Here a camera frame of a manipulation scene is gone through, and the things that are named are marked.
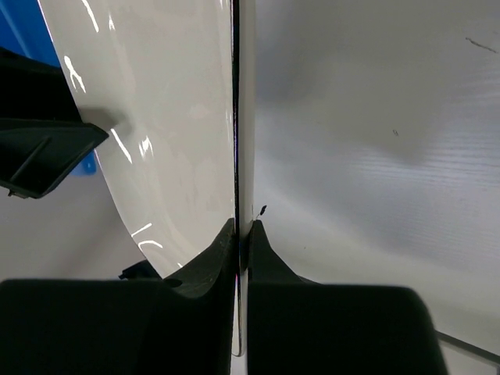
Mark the rectangular white plate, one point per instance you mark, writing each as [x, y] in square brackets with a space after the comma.
[173, 83]

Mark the blue plastic bin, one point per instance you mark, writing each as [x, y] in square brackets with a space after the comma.
[24, 31]

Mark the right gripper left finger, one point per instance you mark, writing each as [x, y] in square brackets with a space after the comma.
[178, 325]

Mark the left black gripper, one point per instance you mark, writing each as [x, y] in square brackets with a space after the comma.
[43, 137]

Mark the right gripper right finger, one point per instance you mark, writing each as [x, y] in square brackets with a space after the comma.
[296, 326]

